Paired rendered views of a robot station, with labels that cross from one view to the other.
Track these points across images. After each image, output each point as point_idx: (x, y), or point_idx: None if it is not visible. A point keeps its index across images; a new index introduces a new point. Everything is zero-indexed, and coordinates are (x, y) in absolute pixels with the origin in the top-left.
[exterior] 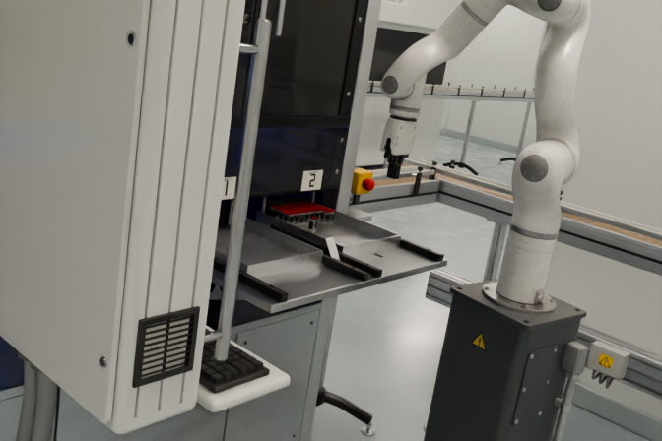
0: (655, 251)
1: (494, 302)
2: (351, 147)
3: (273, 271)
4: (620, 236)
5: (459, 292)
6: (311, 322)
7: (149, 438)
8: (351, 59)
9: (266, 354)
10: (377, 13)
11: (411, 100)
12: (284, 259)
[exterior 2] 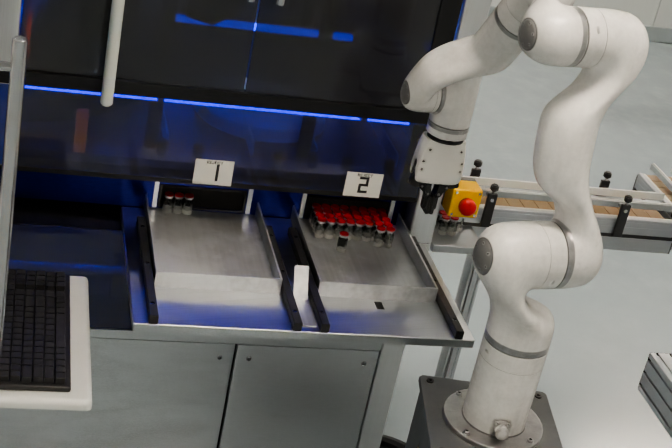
0: None
1: (443, 413)
2: None
3: (197, 285)
4: None
5: (420, 386)
6: (363, 363)
7: (107, 424)
8: (439, 37)
9: (284, 382)
10: None
11: (444, 117)
12: (214, 276)
